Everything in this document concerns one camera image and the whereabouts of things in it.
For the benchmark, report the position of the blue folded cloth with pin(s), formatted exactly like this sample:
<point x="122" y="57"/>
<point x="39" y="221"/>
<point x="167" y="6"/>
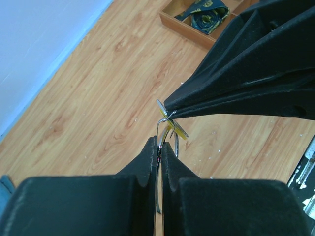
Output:
<point x="6" y="190"/>

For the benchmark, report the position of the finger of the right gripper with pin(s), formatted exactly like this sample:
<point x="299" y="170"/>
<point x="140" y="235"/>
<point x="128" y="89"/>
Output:
<point x="264" y="60"/>
<point x="228" y="91"/>

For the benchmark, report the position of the large metal keyring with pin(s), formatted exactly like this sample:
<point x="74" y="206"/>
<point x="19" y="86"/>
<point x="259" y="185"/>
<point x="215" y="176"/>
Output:
<point x="159" y="147"/>

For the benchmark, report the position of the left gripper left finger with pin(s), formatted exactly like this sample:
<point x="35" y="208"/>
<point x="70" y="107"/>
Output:
<point x="123" y="204"/>

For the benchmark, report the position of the rolled dark patterned tie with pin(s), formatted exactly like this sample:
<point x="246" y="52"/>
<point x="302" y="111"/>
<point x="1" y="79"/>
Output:
<point x="205" y="15"/>

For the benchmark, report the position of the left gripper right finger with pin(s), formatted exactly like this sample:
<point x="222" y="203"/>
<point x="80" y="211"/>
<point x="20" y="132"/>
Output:
<point x="194" y="206"/>

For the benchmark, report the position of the black mounting base rail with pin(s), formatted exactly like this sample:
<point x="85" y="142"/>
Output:
<point x="302" y="181"/>

